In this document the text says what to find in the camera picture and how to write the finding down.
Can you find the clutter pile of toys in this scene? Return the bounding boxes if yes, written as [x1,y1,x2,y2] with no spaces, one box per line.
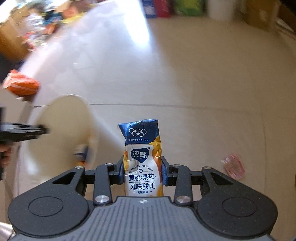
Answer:
[1,1,100,62]

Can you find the person's left hand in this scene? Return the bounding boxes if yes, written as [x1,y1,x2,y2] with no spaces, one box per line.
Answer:
[0,145,11,168]

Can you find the cream white plastic bin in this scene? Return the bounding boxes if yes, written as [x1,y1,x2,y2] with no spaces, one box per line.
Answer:
[13,95,98,197]

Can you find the white plastic bucket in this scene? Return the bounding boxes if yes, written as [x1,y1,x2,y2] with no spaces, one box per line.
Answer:
[206,0,237,21]

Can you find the green carton box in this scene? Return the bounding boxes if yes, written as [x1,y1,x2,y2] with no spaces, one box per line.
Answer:
[174,0,205,16]

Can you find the yellow peach yoghurt carton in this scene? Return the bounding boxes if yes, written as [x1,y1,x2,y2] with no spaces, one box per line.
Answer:
[118,120,164,197]

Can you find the red box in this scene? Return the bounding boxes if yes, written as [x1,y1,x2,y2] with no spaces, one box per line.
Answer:
[154,0,172,18]

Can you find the blue box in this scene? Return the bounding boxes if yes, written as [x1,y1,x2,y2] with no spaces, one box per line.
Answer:
[141,0,157,18]

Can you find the red pastry wrapper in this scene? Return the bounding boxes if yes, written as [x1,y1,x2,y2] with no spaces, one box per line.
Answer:
[221,154,245,180]

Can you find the orange plastic bag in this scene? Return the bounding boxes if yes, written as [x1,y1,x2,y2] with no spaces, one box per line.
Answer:
[2,69,41,97]

